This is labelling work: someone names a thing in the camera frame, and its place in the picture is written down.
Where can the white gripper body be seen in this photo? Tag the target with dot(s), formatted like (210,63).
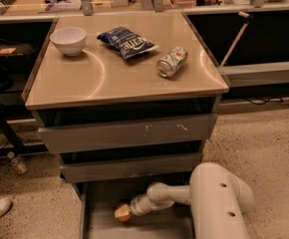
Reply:
(137,206)

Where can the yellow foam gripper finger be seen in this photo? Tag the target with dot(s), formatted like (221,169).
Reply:
(121,211)

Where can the orange fruit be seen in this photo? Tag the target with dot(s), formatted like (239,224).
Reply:
(124,216)

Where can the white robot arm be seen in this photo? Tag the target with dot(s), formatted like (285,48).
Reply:
(217,198)

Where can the bottom open grey drawer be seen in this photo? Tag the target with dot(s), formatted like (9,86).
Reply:
(101,198)

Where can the middle grey drawer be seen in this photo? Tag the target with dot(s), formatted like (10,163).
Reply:
(130,168)

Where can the top grey drawer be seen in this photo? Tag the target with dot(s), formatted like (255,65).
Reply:
(127,133)

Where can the grey drawer cabinet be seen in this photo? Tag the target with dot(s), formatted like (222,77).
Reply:
(98,85)

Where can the plastic water bottle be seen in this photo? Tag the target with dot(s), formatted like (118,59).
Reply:
(17,162)

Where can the blue chip bag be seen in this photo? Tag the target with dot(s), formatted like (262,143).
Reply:
(126,42)

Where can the white bowl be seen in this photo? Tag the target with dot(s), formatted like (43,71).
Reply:
(69,41)

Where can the white stick black handle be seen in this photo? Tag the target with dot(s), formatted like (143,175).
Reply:
(247,19)

